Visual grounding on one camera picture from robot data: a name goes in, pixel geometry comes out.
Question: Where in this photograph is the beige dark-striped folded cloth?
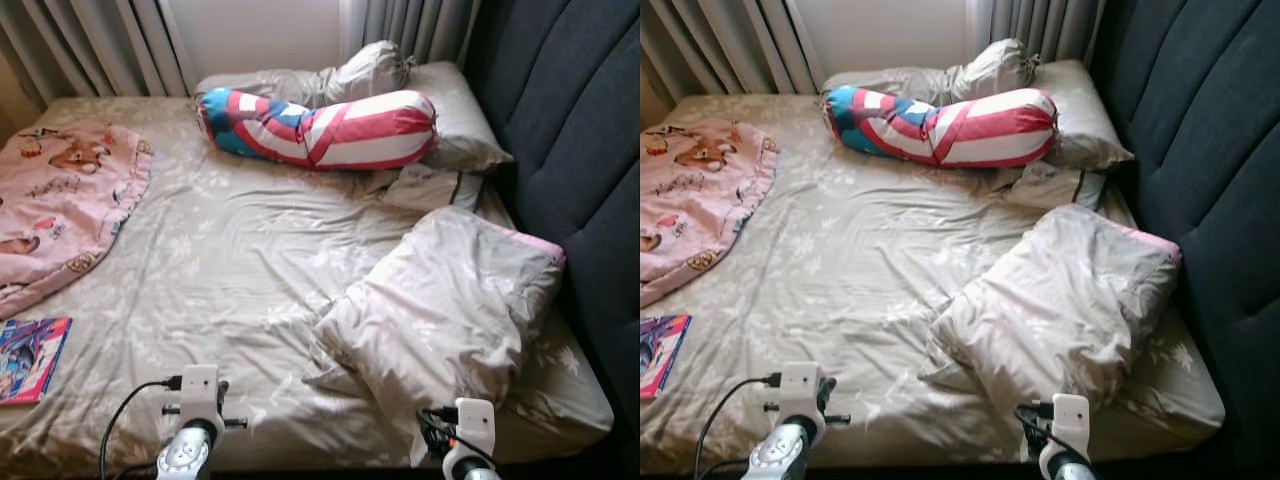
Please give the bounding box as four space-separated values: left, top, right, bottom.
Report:
385 165 486 213
1005 162 1109 211

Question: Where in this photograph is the dark blue upholstered headboard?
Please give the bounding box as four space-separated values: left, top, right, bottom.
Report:
1090 0 1280 471
465 0 641 471

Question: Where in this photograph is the beige knotted pillow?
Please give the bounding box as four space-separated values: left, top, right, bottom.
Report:
945 38 1041 101
318 40 413 104

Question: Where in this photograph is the colourful comic book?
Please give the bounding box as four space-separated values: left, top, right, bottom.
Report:
0 317 73 406
640 314 692 401

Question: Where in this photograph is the grey pleated curtain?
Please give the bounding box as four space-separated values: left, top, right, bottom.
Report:
968 0 1109 63
340 0 481 66
640 0 823 101
0 0 196 106

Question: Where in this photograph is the pink cartoon print blanket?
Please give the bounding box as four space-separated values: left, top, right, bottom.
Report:
640 120 779 309
0 122 153 321

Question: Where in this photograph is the beige duvet with pink edge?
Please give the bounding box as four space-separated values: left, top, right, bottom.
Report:
303 205 567 466
918 203 1183 413

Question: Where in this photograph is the red white blue bolster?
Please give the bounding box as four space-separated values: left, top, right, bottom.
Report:
822 85 1059 169
197 88 439 171

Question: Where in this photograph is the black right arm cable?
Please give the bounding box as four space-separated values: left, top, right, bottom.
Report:
1014 402 1096 469
417 405 501 471

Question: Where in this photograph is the thick beige pillow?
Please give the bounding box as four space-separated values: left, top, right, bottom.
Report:
400 60 516 173
1030 58 1136 171

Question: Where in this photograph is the beige floral bed sheet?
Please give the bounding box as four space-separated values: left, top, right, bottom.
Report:
640 93 1226 476
0 95 616 476

